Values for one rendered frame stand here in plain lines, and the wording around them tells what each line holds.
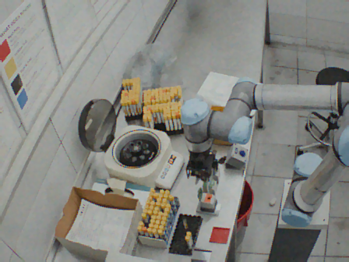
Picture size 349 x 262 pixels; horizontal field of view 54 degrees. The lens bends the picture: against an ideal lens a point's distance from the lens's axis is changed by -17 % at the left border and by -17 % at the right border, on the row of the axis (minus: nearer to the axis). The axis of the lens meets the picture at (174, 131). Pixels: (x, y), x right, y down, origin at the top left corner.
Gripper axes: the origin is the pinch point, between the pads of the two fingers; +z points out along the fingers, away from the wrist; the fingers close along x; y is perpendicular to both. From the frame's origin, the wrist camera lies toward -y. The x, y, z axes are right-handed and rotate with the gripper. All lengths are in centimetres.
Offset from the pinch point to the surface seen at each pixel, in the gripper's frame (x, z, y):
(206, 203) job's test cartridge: -0.6, 13.4, 1.8
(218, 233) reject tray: 6.1, 20.4, 10.4
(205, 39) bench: -28, 21, -109
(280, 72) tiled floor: 12, 108, -194
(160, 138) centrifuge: -24.8, 9.3, -22.0
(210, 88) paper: -15, 19, -64
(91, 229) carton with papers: -39.6, 14.4, 23.3
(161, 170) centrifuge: -21.8, 14.7, -10.6
